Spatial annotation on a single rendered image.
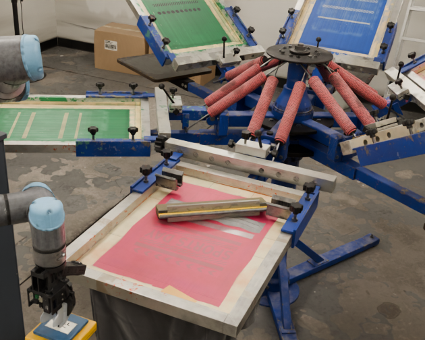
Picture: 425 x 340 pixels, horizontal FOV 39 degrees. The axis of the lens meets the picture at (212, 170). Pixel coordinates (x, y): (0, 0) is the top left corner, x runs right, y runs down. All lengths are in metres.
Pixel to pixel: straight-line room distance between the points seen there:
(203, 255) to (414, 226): 2.48
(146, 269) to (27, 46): 0.71
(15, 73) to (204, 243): 0.78
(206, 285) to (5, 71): 0.79
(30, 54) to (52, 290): 0.58
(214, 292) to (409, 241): 2.41
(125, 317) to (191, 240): 0.32
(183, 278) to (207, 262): 0.11
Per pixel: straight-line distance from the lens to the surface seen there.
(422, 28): 6.00
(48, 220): 1.38
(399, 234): 4.04
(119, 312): 1.89
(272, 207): 2.05
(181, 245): 1.92
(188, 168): 2.31
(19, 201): 1.48
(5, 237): 2.27
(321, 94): 2.58
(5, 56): 1.60
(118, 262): 1.85
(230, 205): 2.06
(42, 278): 1.45
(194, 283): 1.76
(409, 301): 3.48
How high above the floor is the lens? 2.03
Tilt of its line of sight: 27 degrees down
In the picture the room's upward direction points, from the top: 4 degrees clockwise
